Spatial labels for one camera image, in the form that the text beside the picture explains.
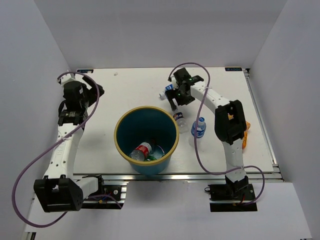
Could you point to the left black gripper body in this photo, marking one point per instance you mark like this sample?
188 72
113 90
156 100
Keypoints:
85 101

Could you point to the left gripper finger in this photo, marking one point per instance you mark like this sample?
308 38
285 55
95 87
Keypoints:
89 81
97 91

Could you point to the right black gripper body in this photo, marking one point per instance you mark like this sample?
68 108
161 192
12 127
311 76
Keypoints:
188 99

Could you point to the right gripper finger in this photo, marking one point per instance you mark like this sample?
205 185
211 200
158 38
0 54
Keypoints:
170 97
180 99

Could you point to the small pepsi label bottle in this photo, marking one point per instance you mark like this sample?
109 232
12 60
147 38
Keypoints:
180 121

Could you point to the red label water bottle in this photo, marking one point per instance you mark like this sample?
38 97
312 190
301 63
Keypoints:
141 152

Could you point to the green plastic bottle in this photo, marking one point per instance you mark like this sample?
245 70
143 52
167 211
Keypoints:
151 158

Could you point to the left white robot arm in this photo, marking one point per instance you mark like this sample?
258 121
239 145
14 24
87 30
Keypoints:
58 191

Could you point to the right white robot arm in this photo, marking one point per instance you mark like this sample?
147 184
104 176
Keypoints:
229 120

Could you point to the teal bin with yellow rim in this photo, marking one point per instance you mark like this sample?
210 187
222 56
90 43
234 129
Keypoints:
146 123

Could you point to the blue label bottle lying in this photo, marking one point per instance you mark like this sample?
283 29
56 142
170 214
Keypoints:
163 95

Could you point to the left blue table sticker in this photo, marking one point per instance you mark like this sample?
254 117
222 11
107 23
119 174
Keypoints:
85 71

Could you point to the blue table sticker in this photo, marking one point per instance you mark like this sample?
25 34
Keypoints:
233 69
85 71

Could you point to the blue label bottle upright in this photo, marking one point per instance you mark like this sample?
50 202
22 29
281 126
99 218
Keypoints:
198 129

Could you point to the right blue table sticker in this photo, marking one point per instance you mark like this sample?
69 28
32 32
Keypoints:
233 69

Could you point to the orange plastic bottle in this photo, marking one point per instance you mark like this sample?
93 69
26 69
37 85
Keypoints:
245 138

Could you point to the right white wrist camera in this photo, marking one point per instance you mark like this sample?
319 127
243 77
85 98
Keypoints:
173 83

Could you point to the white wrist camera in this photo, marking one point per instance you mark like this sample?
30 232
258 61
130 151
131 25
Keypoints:
173 83
66 78

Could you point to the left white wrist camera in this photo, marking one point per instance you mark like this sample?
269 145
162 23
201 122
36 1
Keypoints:
66 78

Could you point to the aluminium table frame rail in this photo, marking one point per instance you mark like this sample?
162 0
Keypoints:
271 176

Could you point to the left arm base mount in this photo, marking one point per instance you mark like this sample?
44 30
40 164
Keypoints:
110 195

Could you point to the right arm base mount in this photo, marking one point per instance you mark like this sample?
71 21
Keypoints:
223 200

